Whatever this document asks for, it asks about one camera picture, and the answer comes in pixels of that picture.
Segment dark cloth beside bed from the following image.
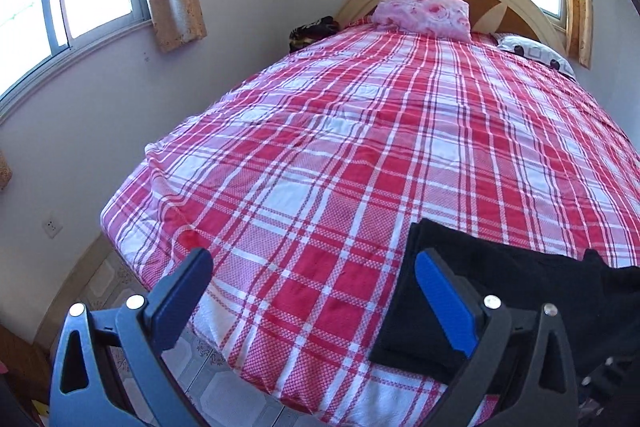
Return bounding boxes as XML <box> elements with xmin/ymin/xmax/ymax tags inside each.
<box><xmin>288</xmin><ymin>16</ymin><xmax>341</xmax><ymax>53</ymax></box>

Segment white patterned pillow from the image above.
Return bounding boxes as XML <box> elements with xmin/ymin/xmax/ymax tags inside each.
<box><xmin>491</xmin><ymin>32</ymin><xmax>576</xmax><ymax>80</ymax></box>

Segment pink floral pillow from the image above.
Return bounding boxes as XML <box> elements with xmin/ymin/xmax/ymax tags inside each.
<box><xmin>371</xmin><ymin>0</ymin><xmax>472</xmax><ymax>42</ymax></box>

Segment black pants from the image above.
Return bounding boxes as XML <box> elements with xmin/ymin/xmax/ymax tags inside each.
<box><xmin>369</xmin><ymin>219</ymin><xmax>639</xmax><ymax>384</ymax></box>

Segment white wall socket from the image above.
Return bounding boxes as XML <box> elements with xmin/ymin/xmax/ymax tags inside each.
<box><xmin>42</xmin><ymin>216</ymin><xmax>63</xmax><ymax>239</ymax></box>

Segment red plaid bed sheet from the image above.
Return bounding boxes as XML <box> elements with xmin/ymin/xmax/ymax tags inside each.
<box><xmin>101</xmin><ymin>24</ymin><xmax>639</xmax><ymax>426</ymax></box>

